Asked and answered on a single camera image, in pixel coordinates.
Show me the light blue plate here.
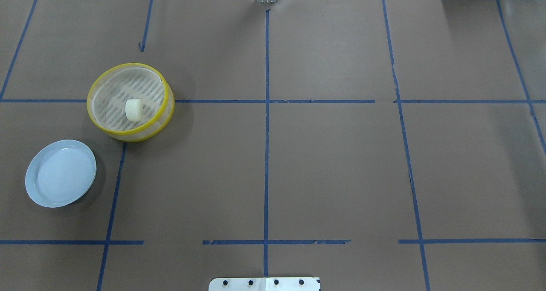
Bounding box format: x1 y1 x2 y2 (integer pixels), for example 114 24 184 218
25 140 97 209

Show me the white mounting plate with bolts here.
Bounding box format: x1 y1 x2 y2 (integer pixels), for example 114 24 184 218
208 277 321 291

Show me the yellow rimmed steamer basket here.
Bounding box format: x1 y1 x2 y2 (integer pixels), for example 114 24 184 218
87 62 175 143

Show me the white steamed bun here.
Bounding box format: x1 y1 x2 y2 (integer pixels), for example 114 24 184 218
125 99 144 122

